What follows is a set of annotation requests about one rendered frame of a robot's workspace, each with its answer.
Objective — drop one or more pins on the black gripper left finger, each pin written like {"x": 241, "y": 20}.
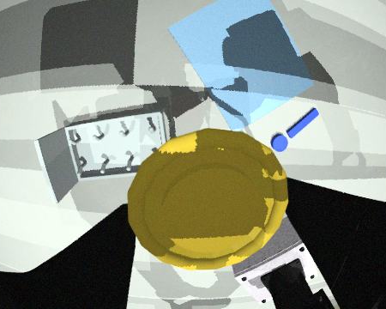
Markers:
{"x": 91, "y": 273}

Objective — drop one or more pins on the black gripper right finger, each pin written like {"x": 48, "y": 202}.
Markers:
{"x": 346, "y": 237}

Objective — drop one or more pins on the yellow plate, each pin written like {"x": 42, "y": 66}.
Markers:
{"x": 207, "y": 199}

